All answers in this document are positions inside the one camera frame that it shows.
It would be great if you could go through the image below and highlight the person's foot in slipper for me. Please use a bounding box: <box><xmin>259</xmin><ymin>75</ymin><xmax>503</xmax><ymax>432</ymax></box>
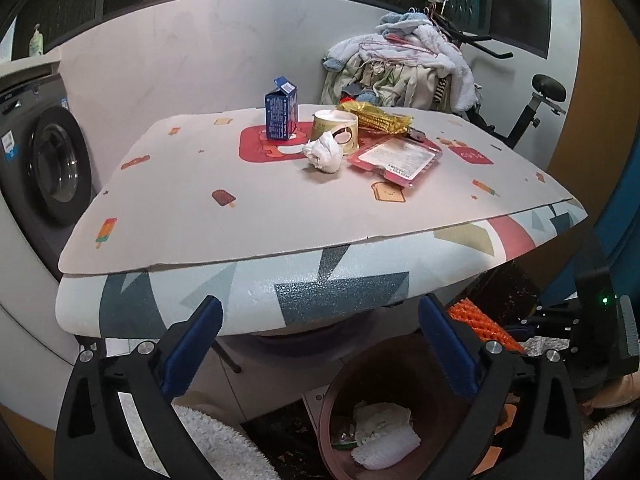
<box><xmin>580</xmin><ymin>370</ymin><xmax>640</xmax><ymax>415</ymax></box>

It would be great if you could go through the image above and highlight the yellow paper cup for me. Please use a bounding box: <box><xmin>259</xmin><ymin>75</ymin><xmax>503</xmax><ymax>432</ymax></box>
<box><xmin>310</xmin><ymin>110</ymin><xmax>359</xmax><ymax>155</ymax></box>

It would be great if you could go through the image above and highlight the white fluffy rug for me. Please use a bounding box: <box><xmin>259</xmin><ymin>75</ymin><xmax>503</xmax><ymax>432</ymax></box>
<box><xmin>172</xmin><ymin>404</ymin><xmax>280</xmax><ymax>480</ymax></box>

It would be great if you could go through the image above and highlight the white tissue ball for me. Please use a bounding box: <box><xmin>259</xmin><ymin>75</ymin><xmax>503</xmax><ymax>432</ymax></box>
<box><xmin>302</xmin><ymin>130</ymin><xmax>343</xmax><ymax>174</ymax></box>

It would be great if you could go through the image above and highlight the pile of clothes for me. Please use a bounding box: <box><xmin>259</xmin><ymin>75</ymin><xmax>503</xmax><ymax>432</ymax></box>
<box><xmin>320</xmin><ymin>12</ymin><xmax>480</xmax><ymax>114</ymax></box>

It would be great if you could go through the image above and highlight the pink cartoon-print play mat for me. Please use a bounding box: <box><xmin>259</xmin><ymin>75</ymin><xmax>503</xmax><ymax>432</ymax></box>
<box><xmin>58</xmin><ymin>108</ymin><xmax>570</xmax><ymax>274</ymax></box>

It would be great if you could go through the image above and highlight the green soap dispenser bottle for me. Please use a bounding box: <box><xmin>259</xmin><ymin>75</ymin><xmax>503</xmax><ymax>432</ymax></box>
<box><xmin>28</xmin><ymin>23</ymin><xmax>44</xmax><ymax>58</ymax></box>

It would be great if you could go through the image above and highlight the orange foam fruit net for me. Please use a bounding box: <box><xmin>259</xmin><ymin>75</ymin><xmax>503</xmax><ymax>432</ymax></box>
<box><xmin>447</xmin><ymin>298</ymin><xmax>525</xmax><ymax>354</ymax></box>

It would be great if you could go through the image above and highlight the geometric-print foam mat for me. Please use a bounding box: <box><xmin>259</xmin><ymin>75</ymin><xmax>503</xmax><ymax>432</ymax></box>
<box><xmin>55</xmin><ymin>198</ymin><xmax>587</xmax><ymax>339</ymax></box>

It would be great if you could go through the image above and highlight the red plastic blister package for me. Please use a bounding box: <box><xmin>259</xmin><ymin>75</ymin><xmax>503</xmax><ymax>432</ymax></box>
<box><xmin>347</xmin><ymin>136</ymin><xmax>442</xmax><ymax>188</ymax></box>

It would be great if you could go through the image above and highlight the gold foil wrapper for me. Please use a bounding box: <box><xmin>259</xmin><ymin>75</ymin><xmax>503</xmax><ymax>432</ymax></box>
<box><xmin>337</xmin><ymin>100</ymin><xmax>412</xmax><ymax>134</ymax></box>

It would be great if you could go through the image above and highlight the black exercise bike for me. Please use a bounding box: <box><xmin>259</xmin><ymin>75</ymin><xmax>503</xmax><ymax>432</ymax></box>
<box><xmin>424</xmin><ymin>0</ymin><xmax>567</xmax><ymax>150</ymax></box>

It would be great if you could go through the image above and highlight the black front-load washing machine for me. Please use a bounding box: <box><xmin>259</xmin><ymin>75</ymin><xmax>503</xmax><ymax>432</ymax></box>
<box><xmin>1</xmin><ymin>74</ymin><xmax>96</xmax><ymax>280</ymax></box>

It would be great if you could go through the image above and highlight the white foam fruit net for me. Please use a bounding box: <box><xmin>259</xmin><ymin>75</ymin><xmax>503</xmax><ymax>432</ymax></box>
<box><xmin>350</xmin><ymin>426</ymin><xmax>421</xmax><ymax>470</ymax></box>

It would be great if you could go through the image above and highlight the brown round trash bin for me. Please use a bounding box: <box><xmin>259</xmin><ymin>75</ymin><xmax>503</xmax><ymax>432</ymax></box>
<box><xmin>318</xmin><ymin>334</ymin><xmax>470</xmax><ymax>479</ymax></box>

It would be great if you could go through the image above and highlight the crumpled white paper in bin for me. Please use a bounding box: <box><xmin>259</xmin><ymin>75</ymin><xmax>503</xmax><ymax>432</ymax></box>
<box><xmin>354</xmin><ymin>403</ymin><xmax>411</xmax><ymax>445</ymax></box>

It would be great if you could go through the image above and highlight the blue milk carton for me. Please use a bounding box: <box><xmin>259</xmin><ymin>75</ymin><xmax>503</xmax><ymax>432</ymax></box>
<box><xmin>265</xmin><ymin>76</ymin><xmax>298</xmax><ymax>141</ymax></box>

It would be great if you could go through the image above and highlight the green candy wrapper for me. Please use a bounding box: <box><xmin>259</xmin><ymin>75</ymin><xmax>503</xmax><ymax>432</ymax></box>
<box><xmin>331</xmin><ymin>441</ymin><xmax>358</xmax><ymax>451</ymax></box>

